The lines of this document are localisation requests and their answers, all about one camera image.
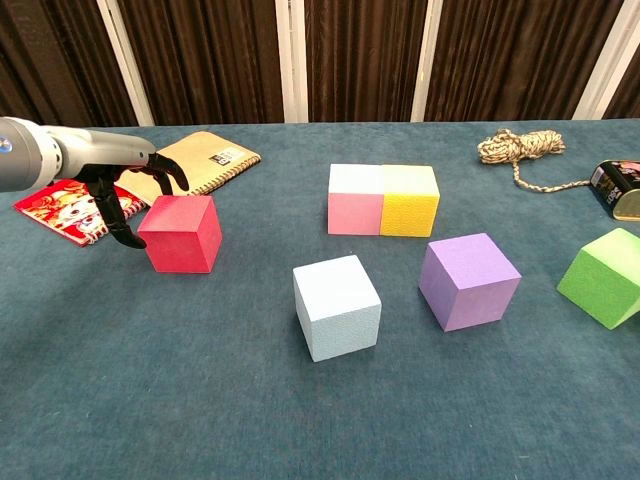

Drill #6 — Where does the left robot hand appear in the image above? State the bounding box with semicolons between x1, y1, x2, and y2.
49;124;190;250

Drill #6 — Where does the red foam cube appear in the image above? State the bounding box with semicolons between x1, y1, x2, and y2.
137;194;224;275

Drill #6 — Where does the yellow foam cube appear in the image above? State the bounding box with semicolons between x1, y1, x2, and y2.
379;165;441;238

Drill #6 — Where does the purple foam cube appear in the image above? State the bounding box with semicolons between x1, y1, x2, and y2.
417;232;523;333

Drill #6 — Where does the red spiral notebook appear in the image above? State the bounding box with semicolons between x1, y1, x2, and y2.
13;177;146;248

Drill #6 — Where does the tan kraft spiral notebook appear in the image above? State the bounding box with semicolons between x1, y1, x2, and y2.
114;130;263;218

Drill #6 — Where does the dark brown curtain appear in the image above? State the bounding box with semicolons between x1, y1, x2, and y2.
0;0;640;134

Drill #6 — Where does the pink foam cube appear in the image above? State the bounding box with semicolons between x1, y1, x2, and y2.
327;163;385;236

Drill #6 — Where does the light blue foam cube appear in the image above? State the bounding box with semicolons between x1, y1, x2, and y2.
292;254;383;363

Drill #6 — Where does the teal felt table mat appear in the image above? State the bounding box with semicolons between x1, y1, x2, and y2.
0;119;640;480

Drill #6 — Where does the green foam cube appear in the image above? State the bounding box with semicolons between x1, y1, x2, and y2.
556;227;640;331

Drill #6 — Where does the black and gold tin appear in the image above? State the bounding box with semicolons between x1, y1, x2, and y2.
589;159;640;222

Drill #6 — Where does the white metal frame post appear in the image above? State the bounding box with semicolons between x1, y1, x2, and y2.
95;0;155;127
274;0;310;124
572;0;640;121
409;0;445;123

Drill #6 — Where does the braided rope bundle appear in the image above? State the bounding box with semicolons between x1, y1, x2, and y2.
476;127;606;194

